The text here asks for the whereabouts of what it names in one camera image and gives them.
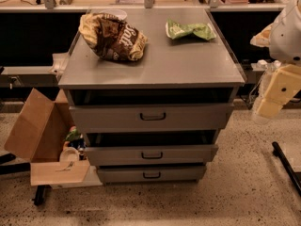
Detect grey bottom drawer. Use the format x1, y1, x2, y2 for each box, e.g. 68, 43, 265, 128
97, 165, 206, 184

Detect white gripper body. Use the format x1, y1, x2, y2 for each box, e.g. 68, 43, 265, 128
250, 24, 272, 47

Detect white power adapter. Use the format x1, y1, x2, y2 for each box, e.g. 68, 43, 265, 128
257, 59, 268, 68

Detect grey drawer cabinet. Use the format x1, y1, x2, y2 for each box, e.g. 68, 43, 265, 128
59, 8, 245, 170

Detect black chair leg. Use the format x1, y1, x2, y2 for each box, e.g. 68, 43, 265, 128
272, 141, 301, 197

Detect white cables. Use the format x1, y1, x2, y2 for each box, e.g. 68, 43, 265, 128
247, 69, 267, 106

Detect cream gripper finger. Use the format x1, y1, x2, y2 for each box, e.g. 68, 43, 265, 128
255, 64, 301, 119

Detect white bowl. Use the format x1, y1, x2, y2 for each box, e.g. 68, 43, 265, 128
102, 9, 127, 21

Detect open cardboard box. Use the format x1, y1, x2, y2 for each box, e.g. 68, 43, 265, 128
5, 89, 90, 187

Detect black stand base left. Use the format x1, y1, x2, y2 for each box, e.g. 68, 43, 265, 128
0, 153, 48, 207

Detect brown chip bag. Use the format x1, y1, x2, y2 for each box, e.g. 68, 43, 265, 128
78, 13, 148, 61

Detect grey drawer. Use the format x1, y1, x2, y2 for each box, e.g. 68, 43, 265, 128
85, 144, 218, 166
70, 104, 233, 133
97, 165, 206, 184

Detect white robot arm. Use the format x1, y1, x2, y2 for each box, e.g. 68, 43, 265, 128
250, 0, 301, 121

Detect green chip bag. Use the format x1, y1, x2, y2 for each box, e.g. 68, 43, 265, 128
166, 19, 216, 40

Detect white cup in box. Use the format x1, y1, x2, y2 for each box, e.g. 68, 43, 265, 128
59, 147, 79, 162

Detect grey top drawer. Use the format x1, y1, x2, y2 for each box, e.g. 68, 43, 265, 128
70, 104, 233, 133

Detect green toy in box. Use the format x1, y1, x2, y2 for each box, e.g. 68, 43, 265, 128
65, 126, 81, 141

